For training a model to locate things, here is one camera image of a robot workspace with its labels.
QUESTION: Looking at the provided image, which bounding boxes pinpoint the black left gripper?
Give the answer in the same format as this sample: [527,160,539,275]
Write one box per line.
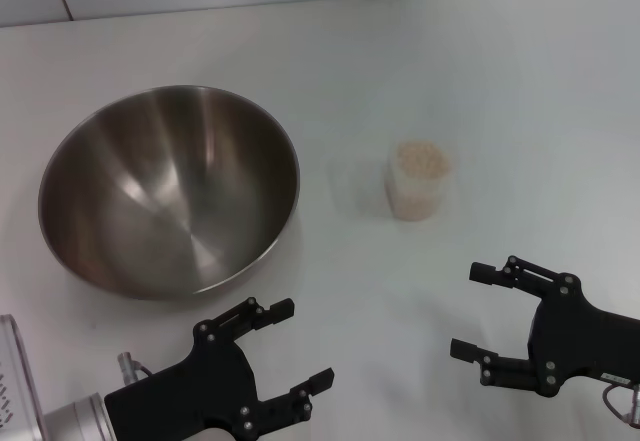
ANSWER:
[103,297,335,441]

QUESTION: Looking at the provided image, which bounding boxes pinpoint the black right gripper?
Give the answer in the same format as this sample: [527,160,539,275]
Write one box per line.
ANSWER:
[449,255,640,398]

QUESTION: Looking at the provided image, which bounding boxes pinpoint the clear plastic cup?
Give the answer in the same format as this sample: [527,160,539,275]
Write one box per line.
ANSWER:
[383,139,454,222]

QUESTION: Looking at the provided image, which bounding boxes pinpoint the white rice grains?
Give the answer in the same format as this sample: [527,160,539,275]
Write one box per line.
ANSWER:
[392,140,452,220]

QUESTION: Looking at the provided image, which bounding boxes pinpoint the stainless steel mixing bowl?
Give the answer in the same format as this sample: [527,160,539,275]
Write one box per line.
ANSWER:
[37,84,301,301]

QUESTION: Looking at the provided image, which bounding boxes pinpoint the clear plastic cover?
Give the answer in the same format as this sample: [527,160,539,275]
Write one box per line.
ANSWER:
[0,313,47,441]

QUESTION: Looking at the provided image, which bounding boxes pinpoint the right wrist connector cable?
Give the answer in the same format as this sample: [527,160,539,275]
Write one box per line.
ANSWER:
[601,381,640,428]

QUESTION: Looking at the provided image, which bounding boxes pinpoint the wrist connector cable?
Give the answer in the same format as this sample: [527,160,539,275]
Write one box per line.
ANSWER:
[116,352,154,381]
[601,381,640,428]

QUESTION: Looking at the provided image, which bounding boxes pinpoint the left wrist connector cable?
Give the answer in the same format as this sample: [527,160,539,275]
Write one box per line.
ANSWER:
[116,352,154,381]

